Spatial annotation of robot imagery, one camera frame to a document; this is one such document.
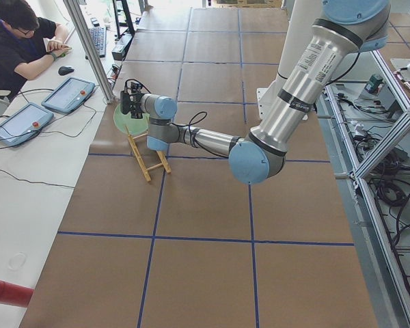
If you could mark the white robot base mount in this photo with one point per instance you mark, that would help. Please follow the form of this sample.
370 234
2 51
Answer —
265 100

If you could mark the light green ceramic plate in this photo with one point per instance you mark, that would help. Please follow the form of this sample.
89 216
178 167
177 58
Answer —
128 125

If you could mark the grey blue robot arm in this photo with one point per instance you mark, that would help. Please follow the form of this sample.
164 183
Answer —
320 35

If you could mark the black keyboard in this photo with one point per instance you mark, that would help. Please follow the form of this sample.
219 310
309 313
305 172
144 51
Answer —
99 39

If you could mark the teach pendant tablet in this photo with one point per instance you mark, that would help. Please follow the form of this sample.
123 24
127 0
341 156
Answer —
25 124
69 95

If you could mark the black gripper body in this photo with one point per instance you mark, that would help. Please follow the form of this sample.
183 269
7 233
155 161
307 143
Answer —
135 102

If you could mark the person in black shirt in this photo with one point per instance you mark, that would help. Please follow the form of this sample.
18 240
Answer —
29 45

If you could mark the wooden plate rack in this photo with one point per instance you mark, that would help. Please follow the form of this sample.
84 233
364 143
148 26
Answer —
145 160

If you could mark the brown paper table cover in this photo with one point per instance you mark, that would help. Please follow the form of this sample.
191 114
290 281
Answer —
197 248

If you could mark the red cylinder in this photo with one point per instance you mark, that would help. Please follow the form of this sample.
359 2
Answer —
15 295

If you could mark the far teach pendant tablet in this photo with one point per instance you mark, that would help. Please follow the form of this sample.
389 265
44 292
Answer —
69 95

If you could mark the near teach pendant tablet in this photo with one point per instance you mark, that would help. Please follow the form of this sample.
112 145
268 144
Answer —
25 124

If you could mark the aluminium frame rail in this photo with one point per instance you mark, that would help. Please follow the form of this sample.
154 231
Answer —
365 117

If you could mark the black computer mouse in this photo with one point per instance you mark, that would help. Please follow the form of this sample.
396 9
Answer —
64 70

